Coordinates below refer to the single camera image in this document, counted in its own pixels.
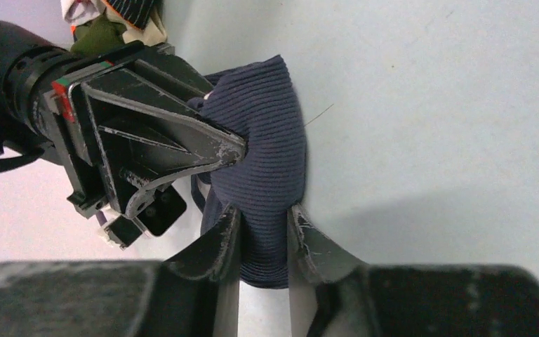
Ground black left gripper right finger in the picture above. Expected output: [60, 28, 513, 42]
[288, 205, 539, 336]

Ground navy underwear with cream waistband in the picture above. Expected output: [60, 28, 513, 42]
[188, 55, 307, 289]

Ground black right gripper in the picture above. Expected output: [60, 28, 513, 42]
[41, 42, 246, 218]

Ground olive green underwear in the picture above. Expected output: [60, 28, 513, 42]
[70, 15, 126, 57]

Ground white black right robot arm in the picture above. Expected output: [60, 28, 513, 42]
[0, 21, 246, 219]

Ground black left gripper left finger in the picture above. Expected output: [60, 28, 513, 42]
[0, 206, 241, 336]

